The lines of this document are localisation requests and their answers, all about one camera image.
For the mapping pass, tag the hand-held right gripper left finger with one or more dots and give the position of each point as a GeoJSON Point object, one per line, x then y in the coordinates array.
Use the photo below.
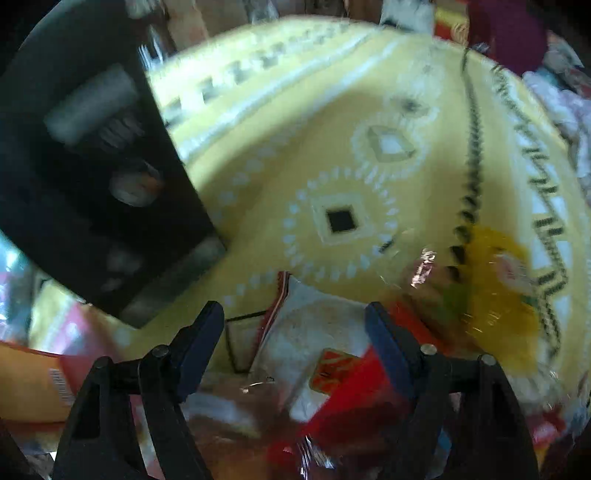
{"type": "Point", "coordinates": [198, 355]}

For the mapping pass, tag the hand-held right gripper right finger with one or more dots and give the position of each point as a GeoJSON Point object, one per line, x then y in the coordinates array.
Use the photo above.
{"type": "Point", "coordinates": [390, 350]}

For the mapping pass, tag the white snack packet red label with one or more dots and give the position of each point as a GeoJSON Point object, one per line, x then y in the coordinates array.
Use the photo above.
{"type": "Point", "coordinates": [295, 350]}

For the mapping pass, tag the bright red snack packet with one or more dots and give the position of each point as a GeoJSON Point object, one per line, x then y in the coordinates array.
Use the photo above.
{"type": "Point", "coordinates": [360, 401]}

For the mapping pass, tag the clear yellow snack bag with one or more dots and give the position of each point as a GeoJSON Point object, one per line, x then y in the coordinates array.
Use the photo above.
{"type": "Point", "coordinates": [494, 286]}

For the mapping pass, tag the orange yellow snack packet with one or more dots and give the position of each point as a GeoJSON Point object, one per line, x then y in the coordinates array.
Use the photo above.
{"type": "Point", "coordinates": [27, 383]}

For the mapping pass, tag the yellow printed blanket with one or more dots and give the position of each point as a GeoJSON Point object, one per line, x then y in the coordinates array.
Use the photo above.
{"type": "Point", "coordinates": [286, 138]}

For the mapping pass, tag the floral cloth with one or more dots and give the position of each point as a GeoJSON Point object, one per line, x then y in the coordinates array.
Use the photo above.
{"type": "Point", "coordinates": [568, 92]}

